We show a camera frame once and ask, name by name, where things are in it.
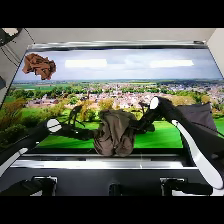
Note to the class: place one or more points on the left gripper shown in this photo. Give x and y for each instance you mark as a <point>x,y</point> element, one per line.
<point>81,133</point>

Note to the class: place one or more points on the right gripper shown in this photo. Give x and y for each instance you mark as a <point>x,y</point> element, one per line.
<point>143,124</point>

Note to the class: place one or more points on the grey-brown garment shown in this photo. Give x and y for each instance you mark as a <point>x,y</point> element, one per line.
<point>115,133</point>

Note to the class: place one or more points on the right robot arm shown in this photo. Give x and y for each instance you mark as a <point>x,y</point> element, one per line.
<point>196,136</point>

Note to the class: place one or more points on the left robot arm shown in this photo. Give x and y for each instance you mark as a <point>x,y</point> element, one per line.
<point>31,136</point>

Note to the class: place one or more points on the dark grey garment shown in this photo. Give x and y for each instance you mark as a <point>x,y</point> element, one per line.
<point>197,115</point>

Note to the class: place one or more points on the rust brown garment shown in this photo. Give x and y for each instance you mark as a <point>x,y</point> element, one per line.
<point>39,66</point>

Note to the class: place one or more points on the silver frame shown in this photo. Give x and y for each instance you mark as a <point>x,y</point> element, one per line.
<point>100,163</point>

